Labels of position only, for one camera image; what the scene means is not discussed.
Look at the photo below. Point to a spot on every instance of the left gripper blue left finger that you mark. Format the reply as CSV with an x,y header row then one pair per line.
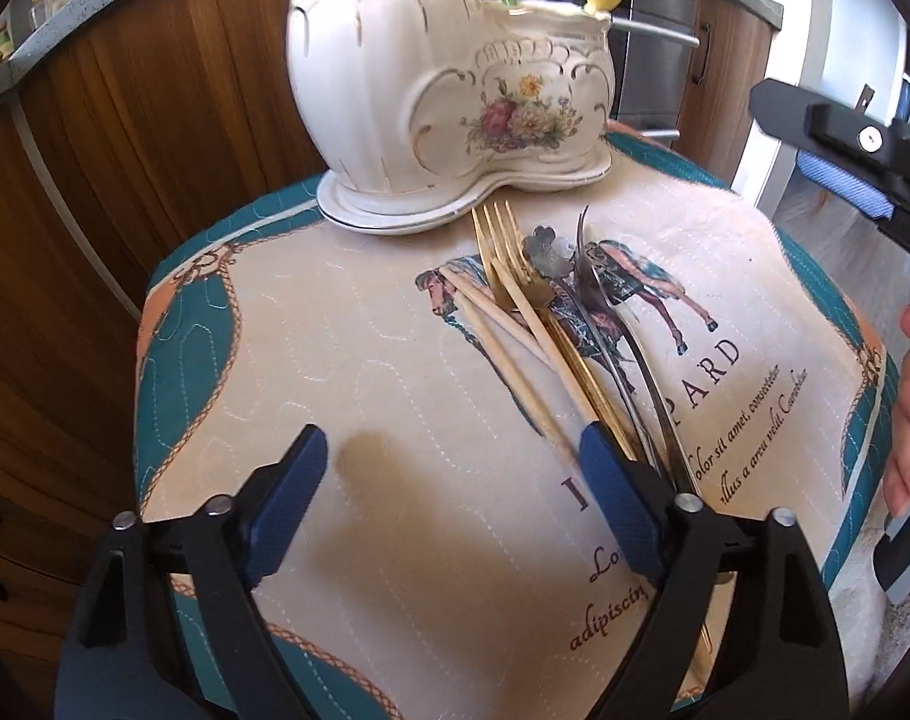
x,y
125,655

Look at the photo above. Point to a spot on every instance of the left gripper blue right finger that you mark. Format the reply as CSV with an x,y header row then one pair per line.
x,y
779,656

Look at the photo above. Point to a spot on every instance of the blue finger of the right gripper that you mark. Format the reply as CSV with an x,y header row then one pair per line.
x,y
804,119
870,201

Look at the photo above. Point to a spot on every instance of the silver fork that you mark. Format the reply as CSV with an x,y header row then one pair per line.
x,y
592,293

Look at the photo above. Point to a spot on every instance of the silver flower-handle spoon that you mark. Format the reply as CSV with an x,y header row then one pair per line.
x,y
596,338

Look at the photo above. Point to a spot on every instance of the wooden chopstick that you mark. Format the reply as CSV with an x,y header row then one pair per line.
x,y
523,392
499,316
537,327

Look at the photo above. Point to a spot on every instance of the gold fork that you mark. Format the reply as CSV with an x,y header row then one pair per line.
x,y
497,237

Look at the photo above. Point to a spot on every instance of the stainless steel built-in oven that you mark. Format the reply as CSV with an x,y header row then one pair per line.
x,y
651,42

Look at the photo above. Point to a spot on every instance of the horse print quilted table mat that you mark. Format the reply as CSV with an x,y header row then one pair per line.
x,y
452,563

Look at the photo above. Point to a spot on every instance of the cream ceramic holder saucer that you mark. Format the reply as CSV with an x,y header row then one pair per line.
x,y
337,205

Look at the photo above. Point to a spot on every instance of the cream floral ceramic utensil holder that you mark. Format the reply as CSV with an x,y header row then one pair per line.
x,y
415,100

